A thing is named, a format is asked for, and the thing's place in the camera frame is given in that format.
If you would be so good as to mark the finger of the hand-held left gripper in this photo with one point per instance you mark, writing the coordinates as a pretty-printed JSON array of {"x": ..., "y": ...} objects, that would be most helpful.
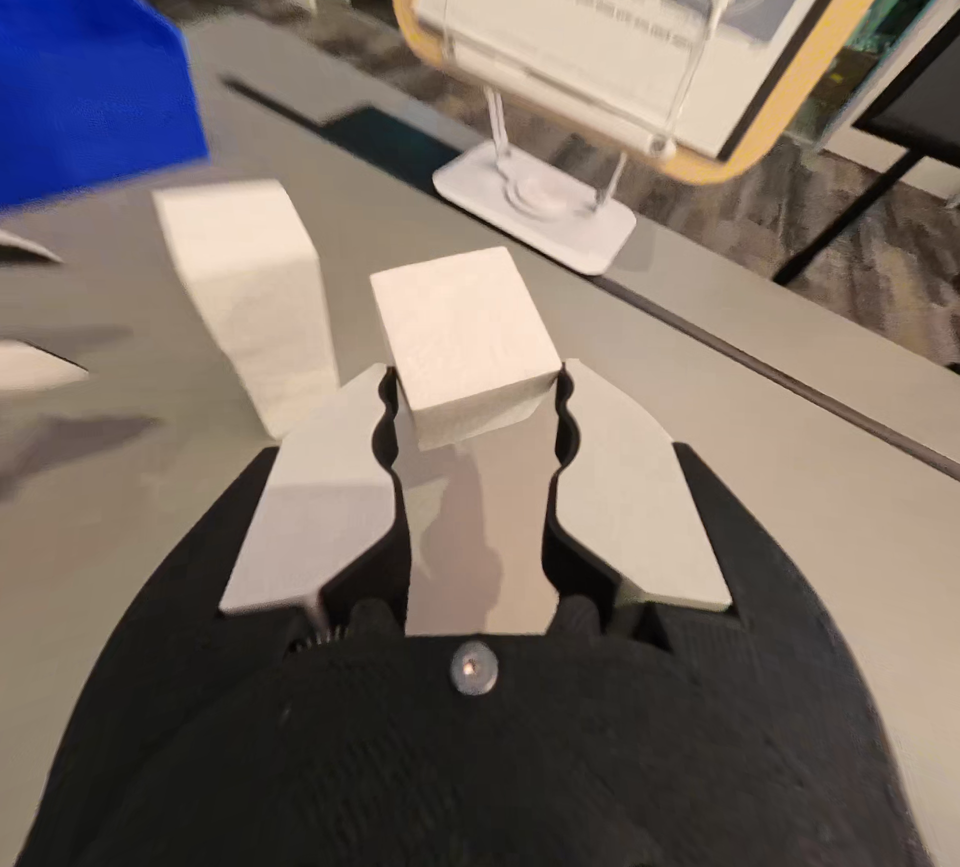
[
  {"x": 34, "y": 366},
  {"x": 22, "y": 250}
]

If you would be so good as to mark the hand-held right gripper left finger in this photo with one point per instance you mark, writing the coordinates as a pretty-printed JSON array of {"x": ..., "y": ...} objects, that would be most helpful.
[{"x": 315, "y": 507}]

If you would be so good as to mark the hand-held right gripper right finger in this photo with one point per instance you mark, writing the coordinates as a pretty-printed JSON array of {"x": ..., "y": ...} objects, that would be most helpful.
[{"x": 637, "y": 507}]

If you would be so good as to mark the blue plastic bin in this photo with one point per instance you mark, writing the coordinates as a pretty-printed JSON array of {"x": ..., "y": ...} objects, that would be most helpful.
[{"x": 82, "y": 79}]

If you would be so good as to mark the wooden board document stand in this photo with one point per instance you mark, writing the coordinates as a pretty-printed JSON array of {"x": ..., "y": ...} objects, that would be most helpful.
[{"x": 547, "y": 214}]

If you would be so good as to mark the black desk leg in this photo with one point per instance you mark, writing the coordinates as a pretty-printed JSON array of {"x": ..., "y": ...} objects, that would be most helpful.
[{"x": 855, "y": 207}]

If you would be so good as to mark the printed paper sheet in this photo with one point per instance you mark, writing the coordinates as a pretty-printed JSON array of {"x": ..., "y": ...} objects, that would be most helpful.
[{"x": 600, "y": 42}]

